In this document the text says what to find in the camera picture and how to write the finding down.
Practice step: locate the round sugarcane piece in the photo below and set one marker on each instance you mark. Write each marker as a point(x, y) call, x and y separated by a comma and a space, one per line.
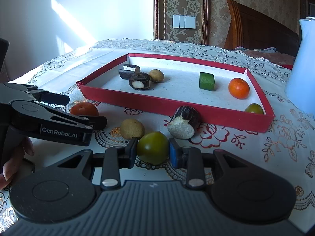
point(140, 81)

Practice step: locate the person's left hand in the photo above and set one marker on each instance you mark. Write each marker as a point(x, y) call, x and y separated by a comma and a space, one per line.
point(13, 167)

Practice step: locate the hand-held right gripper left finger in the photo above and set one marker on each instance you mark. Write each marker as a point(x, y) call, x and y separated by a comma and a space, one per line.
point(131, 152)

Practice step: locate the thick sugarcane piece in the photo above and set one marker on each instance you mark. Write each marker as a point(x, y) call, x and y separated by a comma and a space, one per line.
point(183, 125)

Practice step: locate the yellow-green tangerine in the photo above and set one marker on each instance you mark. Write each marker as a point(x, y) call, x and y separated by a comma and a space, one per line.
point(254, 109)

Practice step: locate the bright green fruit piece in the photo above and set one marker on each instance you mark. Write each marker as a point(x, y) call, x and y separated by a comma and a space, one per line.
point(206, 81)

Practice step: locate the brown kiwi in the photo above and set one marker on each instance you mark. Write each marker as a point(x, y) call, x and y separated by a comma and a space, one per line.
point(156, 75)
point(131, 128)

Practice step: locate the large orange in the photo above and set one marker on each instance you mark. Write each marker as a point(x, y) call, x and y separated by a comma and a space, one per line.
point(83, 109)

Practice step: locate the dark furniture edge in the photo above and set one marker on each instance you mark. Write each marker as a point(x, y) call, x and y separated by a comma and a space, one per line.
point(3, 56)

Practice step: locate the brown wooden headboard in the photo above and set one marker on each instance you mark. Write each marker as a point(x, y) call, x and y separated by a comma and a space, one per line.
point(258, 29)

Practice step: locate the dark green tangerine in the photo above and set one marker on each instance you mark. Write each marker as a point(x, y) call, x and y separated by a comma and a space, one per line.
point(152, 148)

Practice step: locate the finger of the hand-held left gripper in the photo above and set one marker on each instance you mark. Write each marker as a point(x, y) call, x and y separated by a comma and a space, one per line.
point(94, 122)
point(56, 98)

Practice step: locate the white wall light switch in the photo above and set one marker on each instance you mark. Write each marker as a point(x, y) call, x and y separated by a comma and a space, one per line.
point(184, 21)

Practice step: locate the small orange tangerine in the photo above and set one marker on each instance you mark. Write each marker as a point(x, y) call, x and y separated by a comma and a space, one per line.
point(238, 88)

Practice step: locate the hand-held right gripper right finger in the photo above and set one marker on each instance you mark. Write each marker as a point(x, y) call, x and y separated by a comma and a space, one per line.
point(174, 155)

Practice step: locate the split sugarcane piece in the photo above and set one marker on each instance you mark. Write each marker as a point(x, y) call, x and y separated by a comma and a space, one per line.
point(126, 70)

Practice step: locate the white electric kettle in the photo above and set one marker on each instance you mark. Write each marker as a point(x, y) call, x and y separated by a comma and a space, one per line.
point(302, 78)

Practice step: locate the red cardboard box tray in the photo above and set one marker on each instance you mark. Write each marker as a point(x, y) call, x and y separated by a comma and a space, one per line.
point(179, 88)

